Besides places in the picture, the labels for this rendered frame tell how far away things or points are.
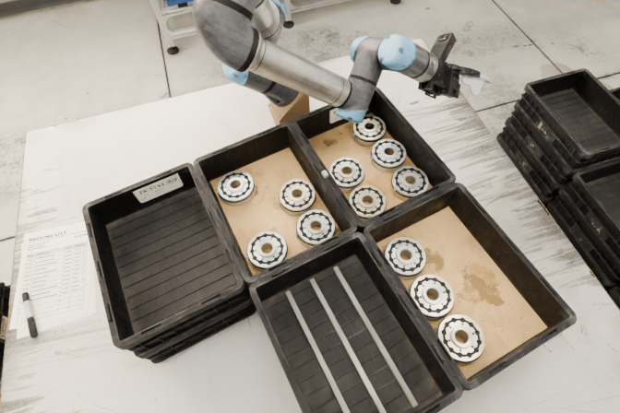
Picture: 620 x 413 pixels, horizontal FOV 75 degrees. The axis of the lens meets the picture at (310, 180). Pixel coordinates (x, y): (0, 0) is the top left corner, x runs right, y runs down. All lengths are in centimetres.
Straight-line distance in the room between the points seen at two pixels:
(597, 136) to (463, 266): 109
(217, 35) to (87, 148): 91
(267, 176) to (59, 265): 67
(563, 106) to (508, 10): 150
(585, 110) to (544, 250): 91
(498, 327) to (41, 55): 321
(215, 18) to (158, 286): 66
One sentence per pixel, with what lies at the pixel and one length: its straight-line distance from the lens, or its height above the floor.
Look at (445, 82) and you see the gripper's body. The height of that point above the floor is 107.
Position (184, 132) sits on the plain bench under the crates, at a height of 70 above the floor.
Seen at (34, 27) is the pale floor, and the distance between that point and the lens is 379.
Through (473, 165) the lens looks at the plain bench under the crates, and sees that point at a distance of 146.
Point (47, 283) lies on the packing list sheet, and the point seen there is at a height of 70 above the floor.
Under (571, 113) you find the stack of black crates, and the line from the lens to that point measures 208.
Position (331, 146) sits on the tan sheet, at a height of 83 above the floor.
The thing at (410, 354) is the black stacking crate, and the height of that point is 83.
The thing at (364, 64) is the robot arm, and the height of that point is 113.
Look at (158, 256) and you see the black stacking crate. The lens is 116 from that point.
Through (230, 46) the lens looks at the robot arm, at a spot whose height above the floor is 130.
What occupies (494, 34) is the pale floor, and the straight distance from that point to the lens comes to 321.
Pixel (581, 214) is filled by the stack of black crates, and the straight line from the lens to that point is 192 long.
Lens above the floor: 182
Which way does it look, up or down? 57 degrees down
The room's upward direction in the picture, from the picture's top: 3 degrees counter-clockwise
